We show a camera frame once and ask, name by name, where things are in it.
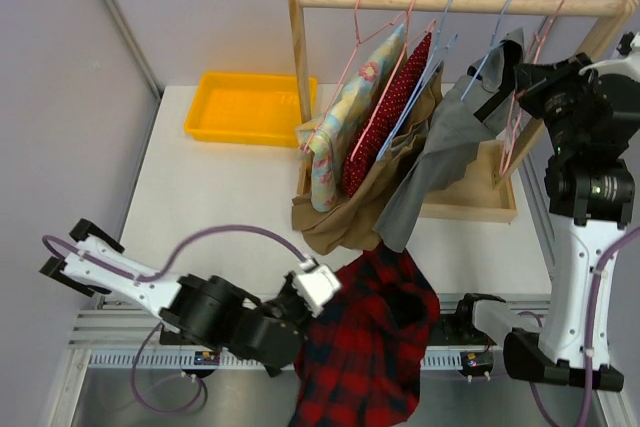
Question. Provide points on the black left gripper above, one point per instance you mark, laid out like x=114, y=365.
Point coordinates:
x=290, y=288

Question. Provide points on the blue wire hanger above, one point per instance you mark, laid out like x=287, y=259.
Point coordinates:
x=434, y=62
x=494, y=42

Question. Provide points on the pink wire hanger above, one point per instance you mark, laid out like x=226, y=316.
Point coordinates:
x=532, y=54
x=350, y=62
x=402, y=77

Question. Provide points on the pastel floral skirt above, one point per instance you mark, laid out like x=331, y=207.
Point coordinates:
x=329, y=136

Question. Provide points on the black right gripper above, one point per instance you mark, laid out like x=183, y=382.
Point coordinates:
x=536, y=82

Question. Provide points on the tan brown skirt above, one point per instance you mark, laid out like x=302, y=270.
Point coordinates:
x=350, y=224

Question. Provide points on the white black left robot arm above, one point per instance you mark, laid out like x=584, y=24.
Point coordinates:
x=212, y=313

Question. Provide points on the red white polka-dot skirt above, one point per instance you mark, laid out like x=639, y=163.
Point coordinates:
x=374, y=134

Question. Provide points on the red black plaid skirt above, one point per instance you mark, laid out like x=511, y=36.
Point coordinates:
x=360, y=363

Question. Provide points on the grey skirt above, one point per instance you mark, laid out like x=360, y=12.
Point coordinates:
x=473, y=111

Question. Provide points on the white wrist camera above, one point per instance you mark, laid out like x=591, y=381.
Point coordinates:
x=316, y=284
x=625, y=64

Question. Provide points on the wooden clothes rack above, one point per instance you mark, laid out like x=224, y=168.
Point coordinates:
x=484, y=194

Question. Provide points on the yellow plastic tray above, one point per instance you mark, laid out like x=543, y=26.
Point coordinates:
x=243, y=108

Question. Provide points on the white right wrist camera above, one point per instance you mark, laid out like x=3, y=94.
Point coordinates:
x=625, y=64

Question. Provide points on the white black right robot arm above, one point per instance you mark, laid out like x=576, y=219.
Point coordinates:
x=591, y=198

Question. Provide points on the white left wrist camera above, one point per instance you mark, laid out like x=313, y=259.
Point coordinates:
x=316, y=284

